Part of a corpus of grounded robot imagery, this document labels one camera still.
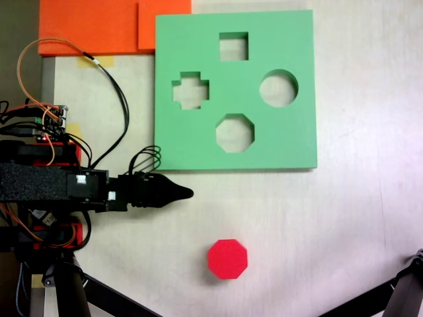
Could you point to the black power converter board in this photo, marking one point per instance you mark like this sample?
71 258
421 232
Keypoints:
46 218

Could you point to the green shape-sorting board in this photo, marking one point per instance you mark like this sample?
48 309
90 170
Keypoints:
281 138

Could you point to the red octagonal pillar block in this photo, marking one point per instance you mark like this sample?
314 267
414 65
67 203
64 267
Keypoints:
227 258

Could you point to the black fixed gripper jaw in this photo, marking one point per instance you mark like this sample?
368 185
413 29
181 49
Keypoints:
176 193

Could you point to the black tripod leg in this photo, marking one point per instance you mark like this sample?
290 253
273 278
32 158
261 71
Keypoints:
406 290
71 297

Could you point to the motor controller circuit board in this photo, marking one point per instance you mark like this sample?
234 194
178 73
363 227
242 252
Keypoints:
56 122

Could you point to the red printed base mount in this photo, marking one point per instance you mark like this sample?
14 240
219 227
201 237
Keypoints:
75 153

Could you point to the yellow tape piece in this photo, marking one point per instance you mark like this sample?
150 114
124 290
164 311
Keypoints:
105 61
75 130
36 280

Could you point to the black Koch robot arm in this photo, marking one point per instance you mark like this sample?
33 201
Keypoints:
33 181

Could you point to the orange foam block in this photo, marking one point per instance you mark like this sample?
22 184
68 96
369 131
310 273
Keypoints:
89 26

